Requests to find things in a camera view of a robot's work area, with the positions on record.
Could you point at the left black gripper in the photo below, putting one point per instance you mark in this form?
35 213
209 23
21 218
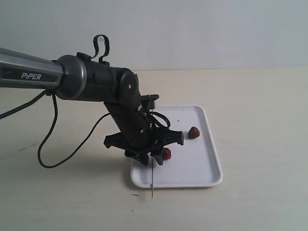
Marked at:
142 131

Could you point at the thin metal skewer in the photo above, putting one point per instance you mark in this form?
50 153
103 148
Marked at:
152 177

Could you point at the dark red fruit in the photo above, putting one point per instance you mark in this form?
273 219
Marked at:
193 133

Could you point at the left black Piper robot arm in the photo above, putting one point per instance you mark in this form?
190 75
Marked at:
75 78

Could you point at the white rectangular plastic tray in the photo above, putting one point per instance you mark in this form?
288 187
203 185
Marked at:
195 164

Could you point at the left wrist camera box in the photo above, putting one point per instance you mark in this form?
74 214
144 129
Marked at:
148 101

